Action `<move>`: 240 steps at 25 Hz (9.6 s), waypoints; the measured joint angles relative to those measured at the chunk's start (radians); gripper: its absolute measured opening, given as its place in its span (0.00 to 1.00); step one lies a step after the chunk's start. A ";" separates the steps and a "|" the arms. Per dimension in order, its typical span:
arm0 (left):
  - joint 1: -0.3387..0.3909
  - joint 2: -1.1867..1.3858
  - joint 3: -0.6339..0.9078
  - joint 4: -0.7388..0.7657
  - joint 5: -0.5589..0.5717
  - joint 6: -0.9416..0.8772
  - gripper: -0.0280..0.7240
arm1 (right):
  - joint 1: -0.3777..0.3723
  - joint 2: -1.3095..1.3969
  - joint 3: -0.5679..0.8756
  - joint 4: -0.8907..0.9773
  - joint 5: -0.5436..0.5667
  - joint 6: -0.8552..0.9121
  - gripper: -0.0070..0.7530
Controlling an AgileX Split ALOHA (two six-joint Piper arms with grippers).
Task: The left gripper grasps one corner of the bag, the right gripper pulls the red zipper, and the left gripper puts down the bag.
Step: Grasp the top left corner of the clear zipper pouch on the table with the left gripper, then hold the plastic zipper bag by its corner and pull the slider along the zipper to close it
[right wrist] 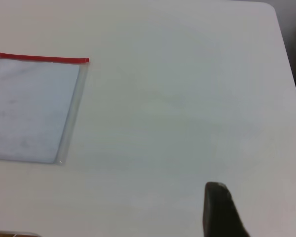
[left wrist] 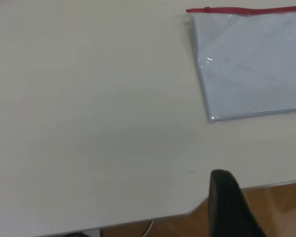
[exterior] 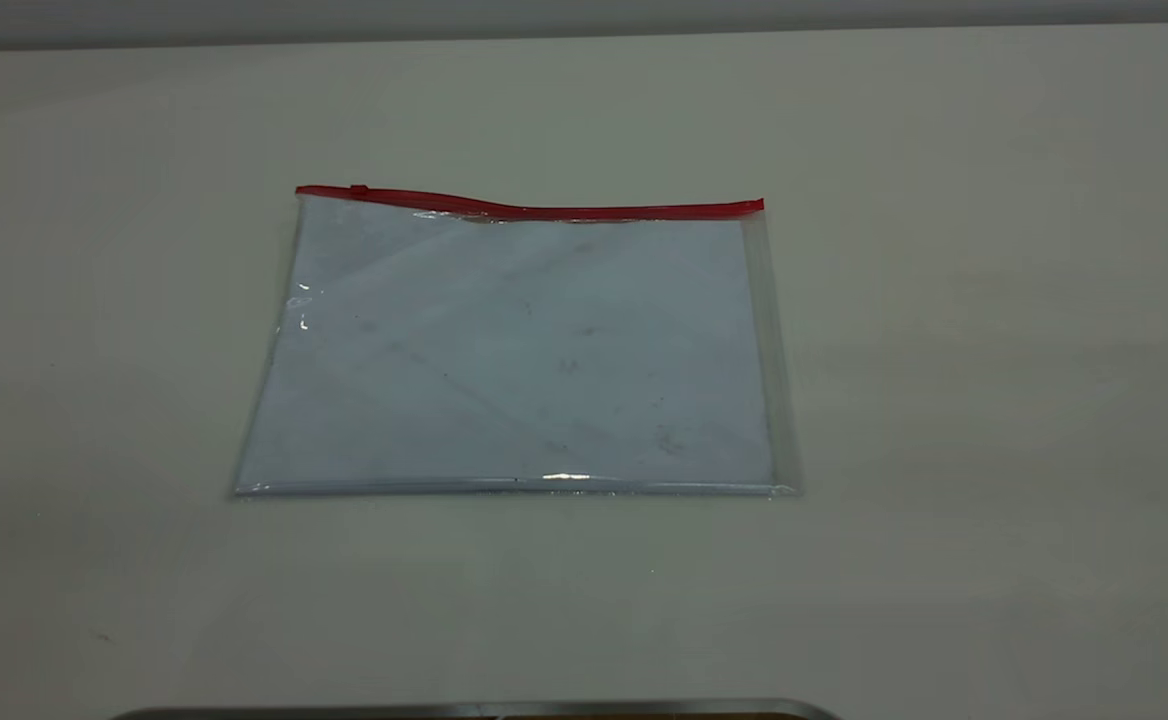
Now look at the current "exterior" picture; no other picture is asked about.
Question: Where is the clear plastic zip bag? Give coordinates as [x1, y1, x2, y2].
[229, 184, 802, 499]

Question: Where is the grey metal rim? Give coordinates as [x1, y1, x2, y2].
[109, 698, 841, 720]

